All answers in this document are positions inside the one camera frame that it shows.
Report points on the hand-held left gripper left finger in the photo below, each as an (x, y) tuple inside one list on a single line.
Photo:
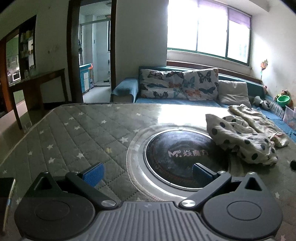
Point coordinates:
[(93, 174)]

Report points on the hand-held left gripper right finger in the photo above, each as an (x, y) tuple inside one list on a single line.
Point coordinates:
[(200, 173)]

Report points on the polka dot white garment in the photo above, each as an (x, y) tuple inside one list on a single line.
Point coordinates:
[(233, 134)]

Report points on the round black induction cooktop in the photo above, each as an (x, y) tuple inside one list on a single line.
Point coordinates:
[(171, 148)]

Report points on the grey star-quilted table cover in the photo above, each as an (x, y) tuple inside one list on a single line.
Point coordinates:
[(76, 129)]

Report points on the cream striped garment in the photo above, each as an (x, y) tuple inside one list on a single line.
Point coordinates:
[(254, 118)]

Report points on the plain grey pillow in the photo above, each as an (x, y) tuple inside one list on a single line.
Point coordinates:
[(233, 92)]

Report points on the square butterfly print pillow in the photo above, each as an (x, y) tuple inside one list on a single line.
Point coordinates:
[(200, 84)]

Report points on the blue sofa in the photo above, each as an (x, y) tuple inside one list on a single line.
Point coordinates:
[(150, 100)]

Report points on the blue armrest cover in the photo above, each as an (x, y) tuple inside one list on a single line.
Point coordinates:
[(123, 89)]

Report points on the dark smartphone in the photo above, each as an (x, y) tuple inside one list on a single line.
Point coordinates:
[(5, 197)]

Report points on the grey plush toy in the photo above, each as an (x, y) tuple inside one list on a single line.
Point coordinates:
[(260, 101)]

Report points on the small black round object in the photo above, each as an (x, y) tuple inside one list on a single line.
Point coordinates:
[(293, 163)]

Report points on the blue and white cabinet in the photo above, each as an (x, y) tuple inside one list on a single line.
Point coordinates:
[(85, 77)]

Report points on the wide butterfly print pillow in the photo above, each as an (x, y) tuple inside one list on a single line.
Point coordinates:
[(159, 82)]

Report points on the clear plastic storage box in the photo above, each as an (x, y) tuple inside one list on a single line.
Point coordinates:
[(290, 117)]

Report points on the green plastic bowl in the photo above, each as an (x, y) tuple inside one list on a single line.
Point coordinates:
[(284, 100)]

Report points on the dark wooden console table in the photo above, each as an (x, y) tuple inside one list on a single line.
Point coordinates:
[(34, 80)]

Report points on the brown teddy bear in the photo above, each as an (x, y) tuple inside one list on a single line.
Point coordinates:
[(287, 92)]

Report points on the colourful pinwheel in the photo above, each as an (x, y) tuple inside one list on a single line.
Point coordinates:
[(264, 66)]

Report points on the white microwave oven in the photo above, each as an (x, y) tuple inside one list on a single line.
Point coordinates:
[(15, 76)]

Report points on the green-framed window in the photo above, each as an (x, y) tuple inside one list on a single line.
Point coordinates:
[(211, 30)]

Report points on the purple window blind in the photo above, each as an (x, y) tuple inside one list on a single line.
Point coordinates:
[(239, 16)]

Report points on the dark wooden door frame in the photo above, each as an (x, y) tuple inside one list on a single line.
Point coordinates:
[(74, 46)]

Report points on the dark wooden wall shelf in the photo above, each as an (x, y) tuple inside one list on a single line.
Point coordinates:
[(27, 44)]

